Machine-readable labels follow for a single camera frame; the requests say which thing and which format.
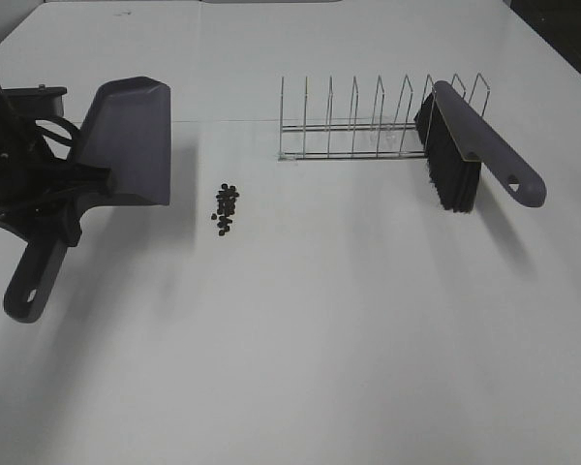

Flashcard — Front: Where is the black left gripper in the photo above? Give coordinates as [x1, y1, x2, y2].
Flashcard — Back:
[0, 159, 112, 246]

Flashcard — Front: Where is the metal wire dish rack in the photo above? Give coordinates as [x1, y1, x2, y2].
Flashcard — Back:
[277, 75, 437, 162]

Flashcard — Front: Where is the grey plastic dustpan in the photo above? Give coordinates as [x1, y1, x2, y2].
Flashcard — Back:
[3, 77, 171, 324]

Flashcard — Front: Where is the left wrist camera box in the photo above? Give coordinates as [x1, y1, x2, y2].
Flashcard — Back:
[4, 85, 68, 119]

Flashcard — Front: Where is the grey hand brush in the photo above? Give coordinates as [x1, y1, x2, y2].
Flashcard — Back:
[414, 80, 547, 213]

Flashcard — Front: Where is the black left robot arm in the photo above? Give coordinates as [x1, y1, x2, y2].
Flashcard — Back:
[0, 85, 111, 246]

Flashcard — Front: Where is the pile of coffee beans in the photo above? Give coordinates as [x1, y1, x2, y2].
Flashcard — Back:
[210, 183, 240, 236]

